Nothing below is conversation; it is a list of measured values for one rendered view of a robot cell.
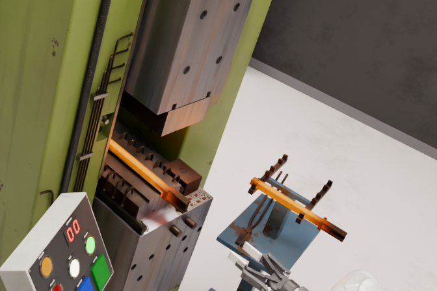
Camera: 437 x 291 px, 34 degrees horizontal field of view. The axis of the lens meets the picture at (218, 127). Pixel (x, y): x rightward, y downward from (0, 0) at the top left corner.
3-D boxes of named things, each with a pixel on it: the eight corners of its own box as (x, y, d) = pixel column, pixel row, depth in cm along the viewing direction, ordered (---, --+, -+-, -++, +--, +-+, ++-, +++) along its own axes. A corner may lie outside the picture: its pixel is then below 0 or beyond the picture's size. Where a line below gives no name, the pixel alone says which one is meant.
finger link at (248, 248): (261, 255, 222) (262, 254, 223) (244, 241, 225) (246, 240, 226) (258, 262, 224) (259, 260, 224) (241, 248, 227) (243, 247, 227)
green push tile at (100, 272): (110, 274, 202) (103, 253, 198) (100, 291, 196) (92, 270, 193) (105, 274, 202) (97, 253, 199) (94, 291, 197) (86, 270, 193)
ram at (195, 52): (237, 86, 233) (276, -24, 212) (157, 115, 205) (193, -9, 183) (150, 26, 251) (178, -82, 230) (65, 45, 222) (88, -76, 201)
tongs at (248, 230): (279, 171, 325) (281, 169, 324) (288, 175, 324) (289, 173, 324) (234, 243, 275) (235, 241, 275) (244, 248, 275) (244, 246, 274)
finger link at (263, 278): (275, 288, 217) (274, 291, 216) (242, 272, 218) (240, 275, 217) (279, 279, 215) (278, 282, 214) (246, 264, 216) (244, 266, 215)
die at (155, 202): (175, 201, 247) (181, 182, 242) (134, 222, 232) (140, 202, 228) (97, 136, 265) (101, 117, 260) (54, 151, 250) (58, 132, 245)
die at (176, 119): (203, 120, 228) (211, 95, 223) (160, 137, 213) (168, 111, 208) (116, 56, 246) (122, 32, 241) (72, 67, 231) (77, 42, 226)
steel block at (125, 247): (182, 281, 278) (214, 197, 255) (111, 326, 251) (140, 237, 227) (90, 199, 302) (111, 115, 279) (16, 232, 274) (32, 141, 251)
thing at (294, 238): (319, 232, 300) (321, 228, 299) (280, 282, 268) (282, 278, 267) (260, 196, 309) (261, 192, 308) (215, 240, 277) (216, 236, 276)
